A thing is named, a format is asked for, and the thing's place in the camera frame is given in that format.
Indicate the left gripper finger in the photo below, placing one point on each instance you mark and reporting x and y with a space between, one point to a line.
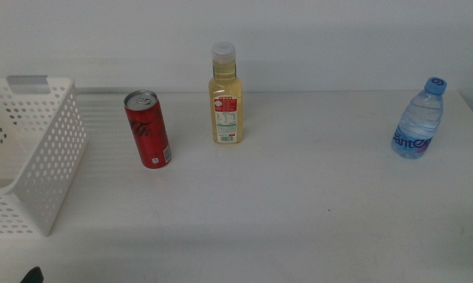
33 276

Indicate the yellow juice bottle white cap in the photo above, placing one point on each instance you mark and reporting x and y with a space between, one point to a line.
225 90

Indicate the white perforated plastic basket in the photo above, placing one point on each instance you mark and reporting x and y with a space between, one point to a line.
63 83

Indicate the clear water bottle blue cap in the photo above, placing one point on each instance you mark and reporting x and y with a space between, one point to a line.
417 126

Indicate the red cola can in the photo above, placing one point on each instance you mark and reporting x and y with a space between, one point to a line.
148 133

